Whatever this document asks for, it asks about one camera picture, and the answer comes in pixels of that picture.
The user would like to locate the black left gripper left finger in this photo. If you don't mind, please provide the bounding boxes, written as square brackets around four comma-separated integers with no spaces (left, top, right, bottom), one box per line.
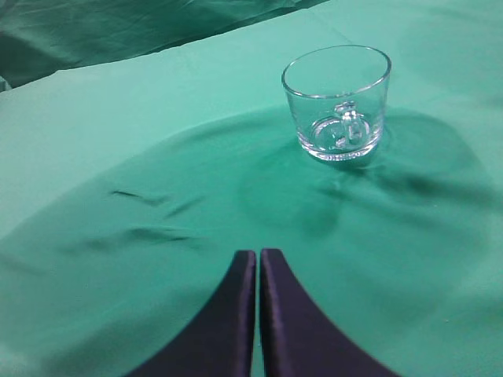
[135,251,256,376]

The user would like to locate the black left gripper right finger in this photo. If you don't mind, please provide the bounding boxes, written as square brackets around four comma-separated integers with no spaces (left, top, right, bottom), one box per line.
[259,248,397,376]

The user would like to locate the green table cloth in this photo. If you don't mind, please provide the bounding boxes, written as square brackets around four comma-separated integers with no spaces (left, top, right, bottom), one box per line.
[1,1,502,376]

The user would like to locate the clear glass mug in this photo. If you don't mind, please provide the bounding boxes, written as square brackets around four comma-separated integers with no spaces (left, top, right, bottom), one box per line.
[281,45,392,162]

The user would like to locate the green backdrop cloth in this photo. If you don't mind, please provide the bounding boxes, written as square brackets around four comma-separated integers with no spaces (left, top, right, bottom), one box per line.
[1,1,317,88]

